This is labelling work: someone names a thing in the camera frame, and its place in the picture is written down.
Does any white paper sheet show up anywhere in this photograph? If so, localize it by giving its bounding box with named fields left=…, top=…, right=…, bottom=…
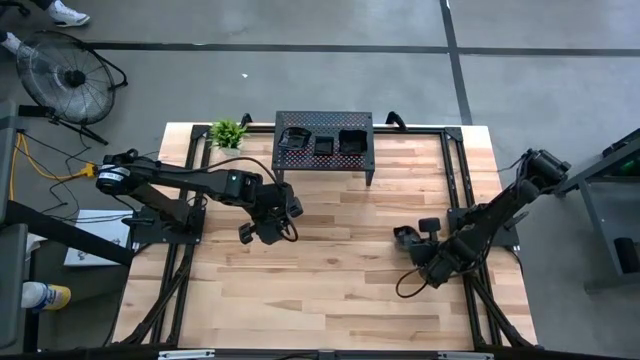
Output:
left=63, top=209, right=134, bottom=268

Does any black floor cable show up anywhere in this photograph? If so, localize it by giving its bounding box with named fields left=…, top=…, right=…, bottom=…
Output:
left=19, top=130, right=161, bottom=224

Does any black floor fan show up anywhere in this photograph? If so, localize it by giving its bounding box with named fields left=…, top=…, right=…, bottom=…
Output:
left=15, top=29, right=129, bottom=147

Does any white and yellow bottle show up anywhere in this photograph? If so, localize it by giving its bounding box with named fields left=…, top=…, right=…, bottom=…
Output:
left=20, top=281, right=72, bottom=312

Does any artificial plant in white pot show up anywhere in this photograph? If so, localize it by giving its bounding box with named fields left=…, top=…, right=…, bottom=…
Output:
left=208, top=118, right=249, bottom=157

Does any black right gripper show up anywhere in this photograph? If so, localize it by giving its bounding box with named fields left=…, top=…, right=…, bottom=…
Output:
left=405, top=216, right=459, bottom=290

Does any black diagonal support beam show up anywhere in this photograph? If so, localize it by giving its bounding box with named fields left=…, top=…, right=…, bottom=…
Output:
left=0, top=198, right=137, bottom=267

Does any silver metal bracket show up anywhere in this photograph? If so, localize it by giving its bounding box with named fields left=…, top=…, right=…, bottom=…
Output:
left=437, top=351, right=496, bottom=360
left=158, top=349, right=216, bottom=360

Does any person's white shoe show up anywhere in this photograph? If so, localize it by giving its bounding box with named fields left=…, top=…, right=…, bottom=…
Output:
left=0, top=30, right=37, bottom=60
left=47, top=0, right=92, bottom=29

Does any black box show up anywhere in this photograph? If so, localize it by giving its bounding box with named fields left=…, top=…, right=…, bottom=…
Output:
left=613, top=236, right=640, bottom=275

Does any yellow power cable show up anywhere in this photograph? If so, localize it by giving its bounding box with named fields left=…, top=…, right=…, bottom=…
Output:
left=8, top=132, right=99, bottom=201

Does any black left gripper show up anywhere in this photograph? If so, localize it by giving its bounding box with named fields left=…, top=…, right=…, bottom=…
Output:
left=237, top=182, right=305, bottom=246

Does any black perforated metal shelf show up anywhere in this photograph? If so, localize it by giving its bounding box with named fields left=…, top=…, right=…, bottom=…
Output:
left=271, top=110, right=377, bottom=188

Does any grey metal cart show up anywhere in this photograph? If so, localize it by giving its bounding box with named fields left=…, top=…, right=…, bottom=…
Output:
left=554, top=127, right=640, bottom=292

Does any black square mini bowl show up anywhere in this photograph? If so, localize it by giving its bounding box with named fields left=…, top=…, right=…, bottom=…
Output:
left=338, top=129, right=369, bottom=156

